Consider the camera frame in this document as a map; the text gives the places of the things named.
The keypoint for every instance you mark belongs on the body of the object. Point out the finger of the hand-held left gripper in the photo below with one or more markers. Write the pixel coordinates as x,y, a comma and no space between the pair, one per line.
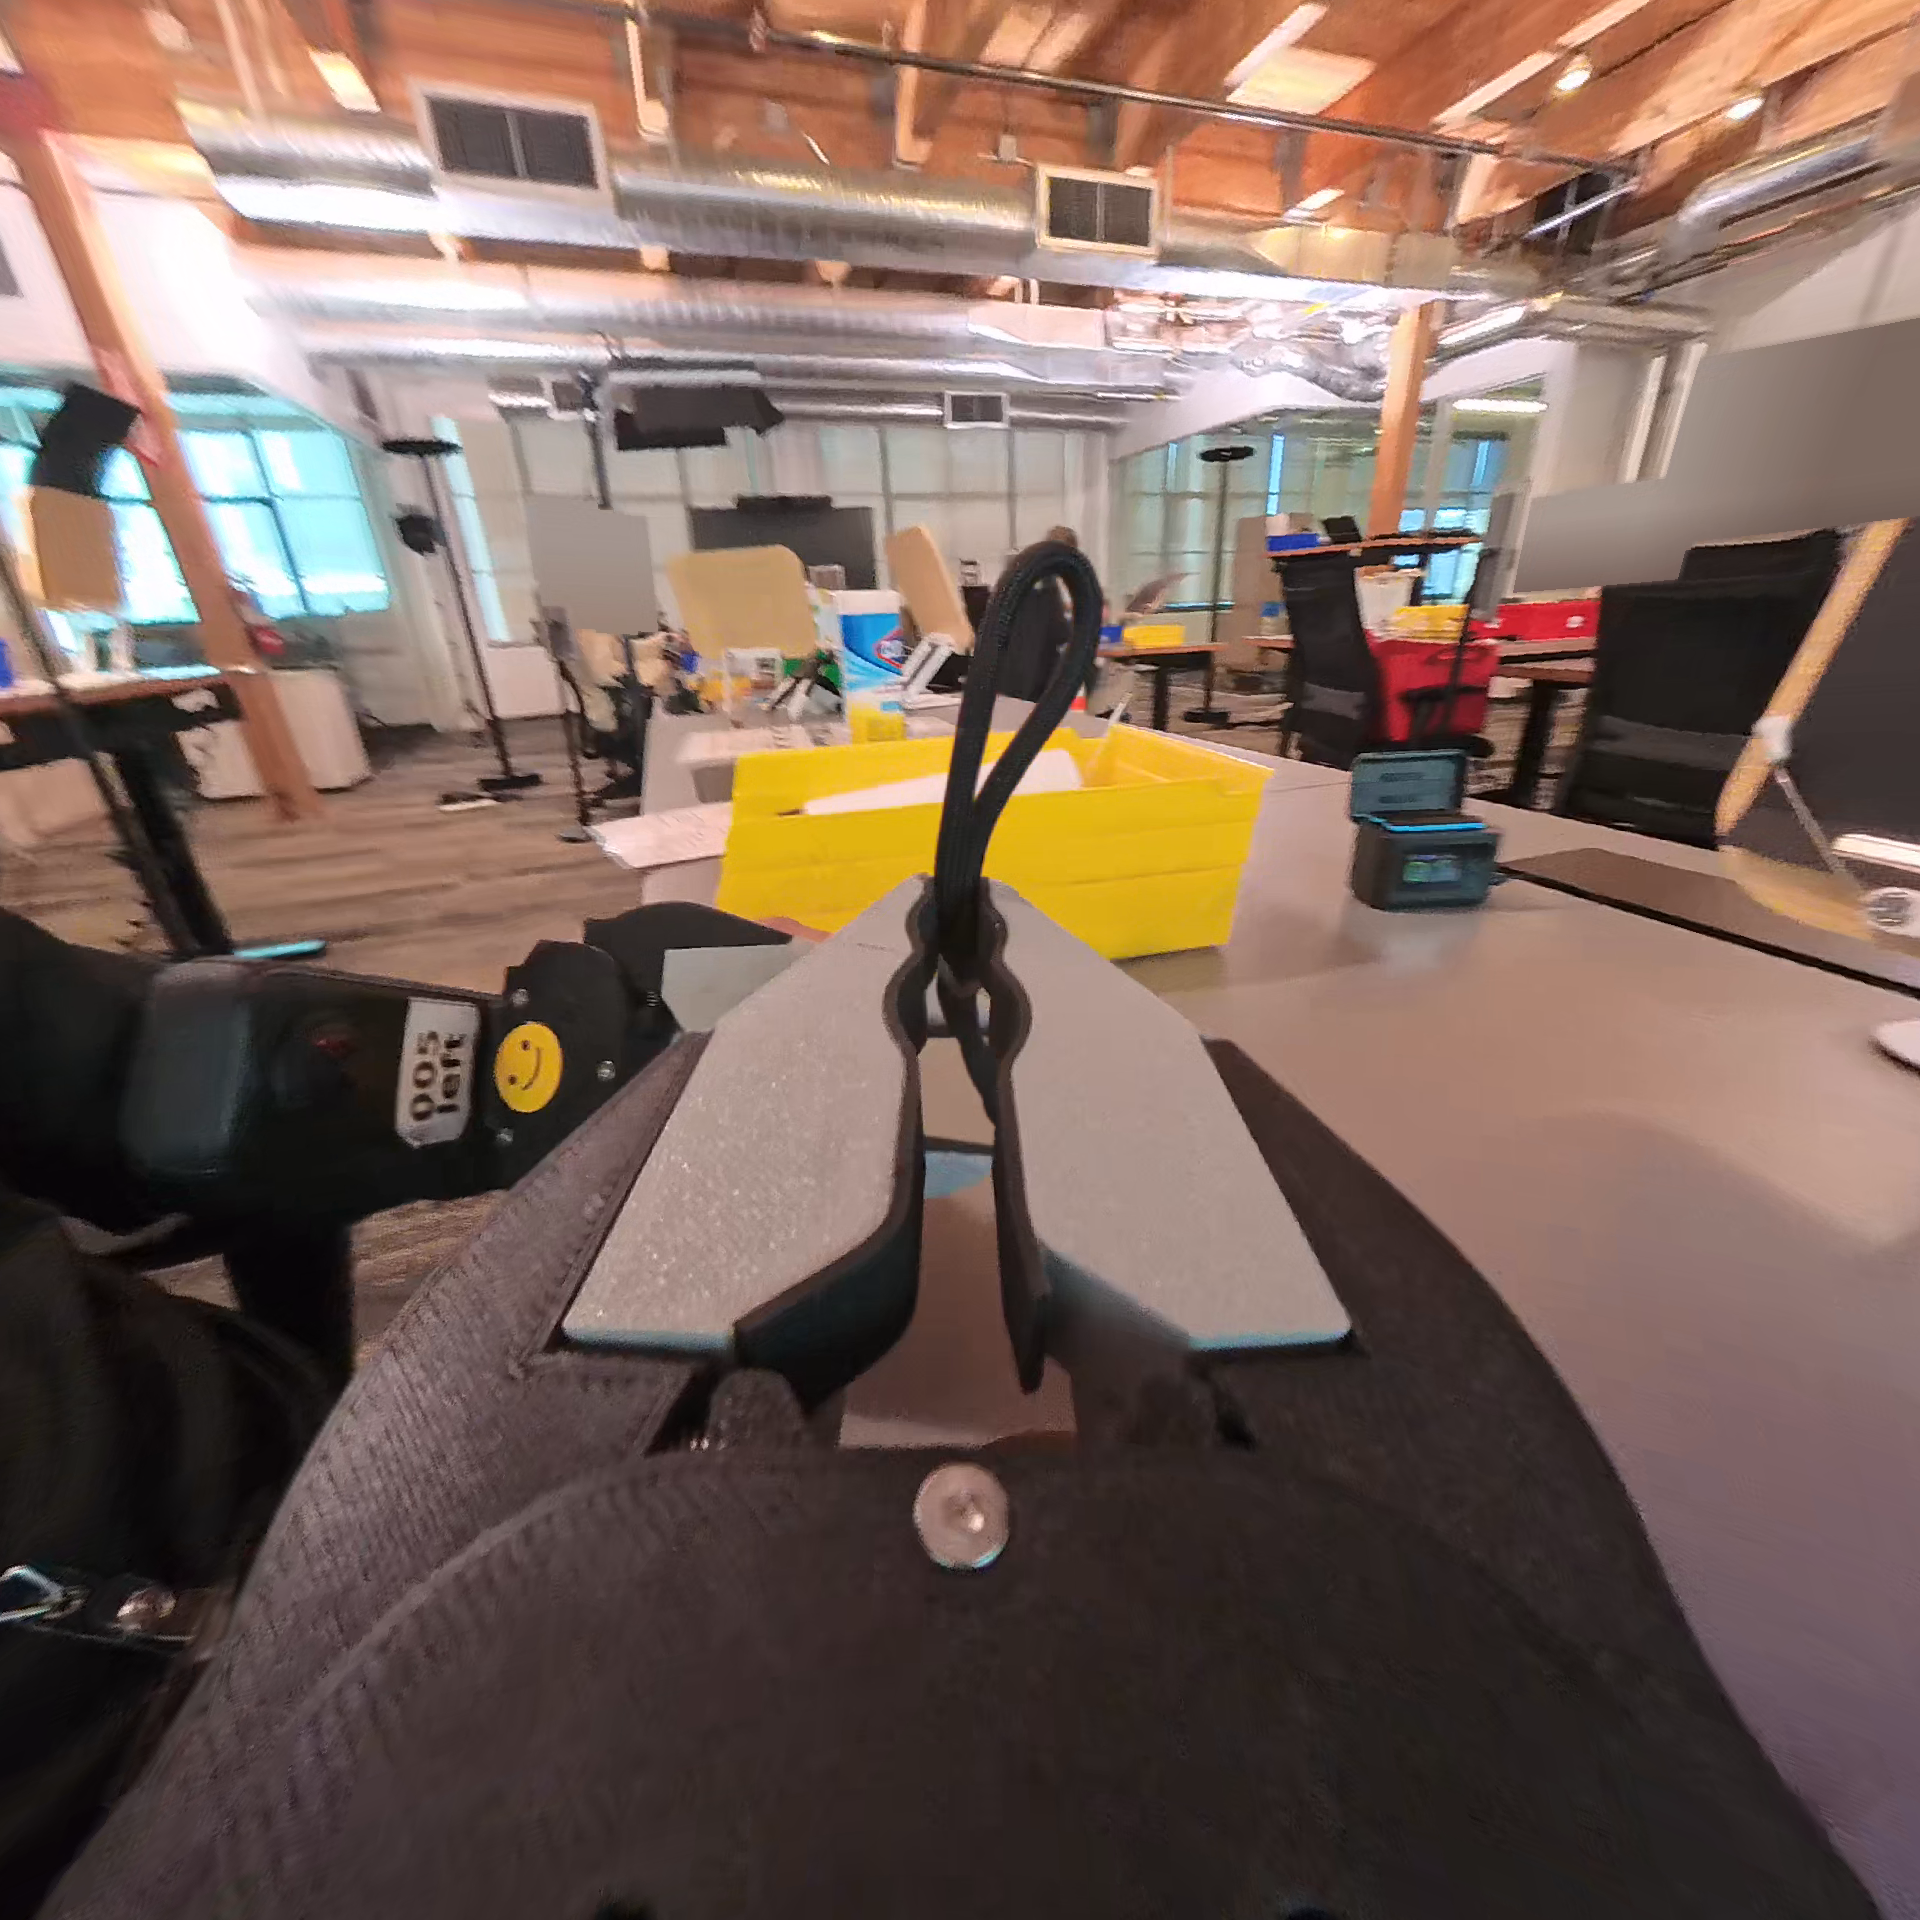
720,984

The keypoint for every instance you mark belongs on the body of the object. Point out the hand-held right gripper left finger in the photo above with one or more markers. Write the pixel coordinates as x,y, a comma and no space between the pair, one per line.
750,1172

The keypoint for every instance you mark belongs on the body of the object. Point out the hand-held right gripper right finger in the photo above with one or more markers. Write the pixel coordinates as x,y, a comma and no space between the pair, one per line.
1170,1172

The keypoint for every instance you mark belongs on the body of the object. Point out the yellow plastic bin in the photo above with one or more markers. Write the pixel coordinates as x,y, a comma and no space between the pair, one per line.
1141,856

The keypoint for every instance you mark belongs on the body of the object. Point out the person's left forearm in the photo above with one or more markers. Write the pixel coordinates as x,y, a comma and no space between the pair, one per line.
75,1050

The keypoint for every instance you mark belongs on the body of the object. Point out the white disinfecting wipes canister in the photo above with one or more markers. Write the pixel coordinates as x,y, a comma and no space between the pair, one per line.
869,646

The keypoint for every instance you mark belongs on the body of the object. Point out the tan padded chair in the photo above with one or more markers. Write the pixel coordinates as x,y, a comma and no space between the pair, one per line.
922,578
744,600

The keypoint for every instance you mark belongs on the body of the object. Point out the black teal charging case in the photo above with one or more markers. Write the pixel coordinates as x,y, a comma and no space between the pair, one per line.
1418,856

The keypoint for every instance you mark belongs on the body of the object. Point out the red storage cart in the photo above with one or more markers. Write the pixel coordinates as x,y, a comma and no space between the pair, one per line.
1424,690

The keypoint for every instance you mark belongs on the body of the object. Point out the black office chair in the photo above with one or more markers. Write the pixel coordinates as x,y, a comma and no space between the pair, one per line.
1680,676
1328,646

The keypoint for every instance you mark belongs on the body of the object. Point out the black board on stand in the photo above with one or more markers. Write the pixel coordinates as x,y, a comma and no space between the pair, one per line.
1861,704

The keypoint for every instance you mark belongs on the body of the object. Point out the black wall television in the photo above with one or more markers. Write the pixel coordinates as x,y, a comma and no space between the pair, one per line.
781,533

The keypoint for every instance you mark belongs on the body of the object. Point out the wooden support post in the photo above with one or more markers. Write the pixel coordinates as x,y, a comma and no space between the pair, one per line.
166,481

